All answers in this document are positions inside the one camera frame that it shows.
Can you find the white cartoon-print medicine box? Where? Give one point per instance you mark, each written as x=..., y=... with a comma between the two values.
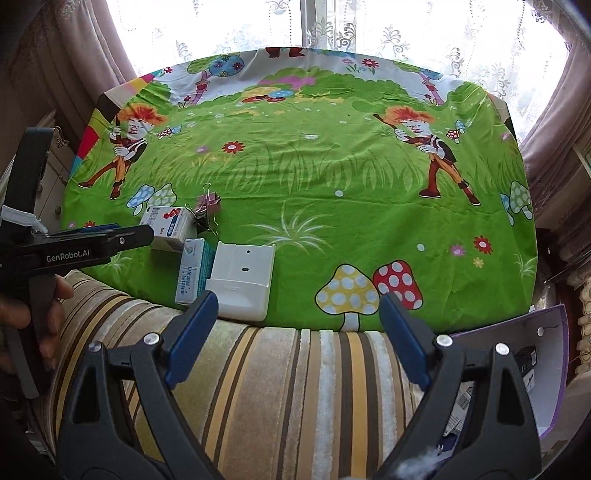
x=168, y=226

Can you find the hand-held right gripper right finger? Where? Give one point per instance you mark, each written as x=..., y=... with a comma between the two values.
x=404, y=341

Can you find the teal and white medicine box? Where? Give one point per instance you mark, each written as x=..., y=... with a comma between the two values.
x=191, y=272

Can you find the green cartoon printed cloth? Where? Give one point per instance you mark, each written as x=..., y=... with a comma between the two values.
x=323, y=184

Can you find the purple cardboard box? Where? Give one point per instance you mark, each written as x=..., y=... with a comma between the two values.
x=503, y=332

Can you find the small black box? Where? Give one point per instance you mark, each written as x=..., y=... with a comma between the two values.
x=526, y=364

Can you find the pink patterned heavy curtain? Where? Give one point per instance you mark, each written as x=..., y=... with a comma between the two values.
x=83, y=55
x=558, y=115

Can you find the black binder clip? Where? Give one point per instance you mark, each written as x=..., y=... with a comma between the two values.
x=202, y=223

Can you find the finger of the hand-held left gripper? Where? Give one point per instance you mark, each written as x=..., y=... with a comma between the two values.
x=136, y=237
x=94, y=227

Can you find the white plastic device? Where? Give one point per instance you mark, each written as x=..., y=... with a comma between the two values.
x=240, y=286

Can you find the white and blue box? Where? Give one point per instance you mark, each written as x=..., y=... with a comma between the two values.
x=461, y=406

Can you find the person's left hand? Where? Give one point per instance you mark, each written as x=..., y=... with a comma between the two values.
x=64, y=290

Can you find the pink binder clip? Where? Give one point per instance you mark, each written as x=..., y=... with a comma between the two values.
x=208, y=203

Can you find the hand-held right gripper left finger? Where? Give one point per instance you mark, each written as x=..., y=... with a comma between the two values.
x=194, y=337

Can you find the white lace curtain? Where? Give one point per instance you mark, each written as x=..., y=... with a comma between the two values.
x=231, y=27

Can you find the white cabinet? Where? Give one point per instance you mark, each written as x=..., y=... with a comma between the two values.
x=60, y=184

